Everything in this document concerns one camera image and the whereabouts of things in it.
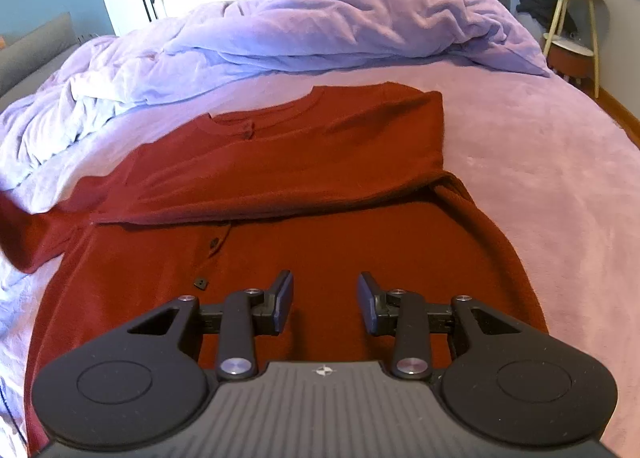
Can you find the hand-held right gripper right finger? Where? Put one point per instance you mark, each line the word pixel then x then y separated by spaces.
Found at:
pixel 366 300

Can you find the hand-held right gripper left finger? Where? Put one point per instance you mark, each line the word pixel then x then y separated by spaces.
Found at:
pixel 286 298

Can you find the red knit sweater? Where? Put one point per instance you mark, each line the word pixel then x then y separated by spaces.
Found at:
pixel 325 177

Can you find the purple fluffy duvet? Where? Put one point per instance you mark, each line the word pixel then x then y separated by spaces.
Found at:
pixel 300 27

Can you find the red round pouf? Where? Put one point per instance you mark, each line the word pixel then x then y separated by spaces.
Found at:
pixel 570 62

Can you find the black cloth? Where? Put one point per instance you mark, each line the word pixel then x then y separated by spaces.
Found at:
pixel 537 5

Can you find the grey upholstered sofa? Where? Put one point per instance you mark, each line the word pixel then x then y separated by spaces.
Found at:
pixel 30 52

